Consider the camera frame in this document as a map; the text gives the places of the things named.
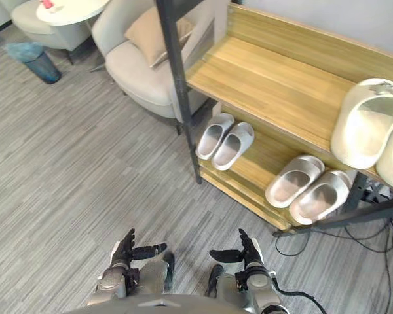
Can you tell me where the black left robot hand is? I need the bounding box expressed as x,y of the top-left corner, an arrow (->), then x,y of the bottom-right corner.
111,228 -> 168,266

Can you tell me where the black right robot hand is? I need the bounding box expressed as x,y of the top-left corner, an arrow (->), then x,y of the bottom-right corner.
209,228 -> 265,268

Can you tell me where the dark right robot foot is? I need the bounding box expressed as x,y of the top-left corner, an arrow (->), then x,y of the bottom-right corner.
205,264 -> 224,298

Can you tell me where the dark robot foot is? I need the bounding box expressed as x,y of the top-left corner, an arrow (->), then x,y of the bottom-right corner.
205,264 -> 224,298
162,251 -> 176,292

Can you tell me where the dark left robot foot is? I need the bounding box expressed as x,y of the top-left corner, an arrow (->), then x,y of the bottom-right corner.
162,251 -> 176,292

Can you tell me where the silver robot body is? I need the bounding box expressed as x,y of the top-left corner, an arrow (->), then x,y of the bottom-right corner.
65,260 -> 250,314

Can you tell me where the grey slipper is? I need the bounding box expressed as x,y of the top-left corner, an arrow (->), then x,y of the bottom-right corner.
195,113 -> 235,160
265,154 -> 326,209
288,169 -> 352,226
211,122 -> 255,171

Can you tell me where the beige armchair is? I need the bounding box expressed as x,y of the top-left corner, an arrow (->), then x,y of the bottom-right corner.
10,0 -> 69,50
91,0 -> 232,119

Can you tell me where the dark blue waste bin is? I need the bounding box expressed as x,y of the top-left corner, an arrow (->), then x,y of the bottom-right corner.
5,41 -> 62,85

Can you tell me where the tan cushion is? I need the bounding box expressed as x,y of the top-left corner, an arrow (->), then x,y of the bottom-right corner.
124,5 -> 194,69

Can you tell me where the round white side table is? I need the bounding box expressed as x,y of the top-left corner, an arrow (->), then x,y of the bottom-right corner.
35,0 -> 111,52

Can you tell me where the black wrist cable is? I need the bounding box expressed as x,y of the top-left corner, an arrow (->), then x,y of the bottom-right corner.
271,277 -> 328,314

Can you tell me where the black floor cable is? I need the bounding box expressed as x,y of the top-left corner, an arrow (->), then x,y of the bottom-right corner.
274,196 -> 393,314

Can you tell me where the wooden shoe rack black frame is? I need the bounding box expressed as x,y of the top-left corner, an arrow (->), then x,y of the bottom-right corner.
155,0 -> 393,237

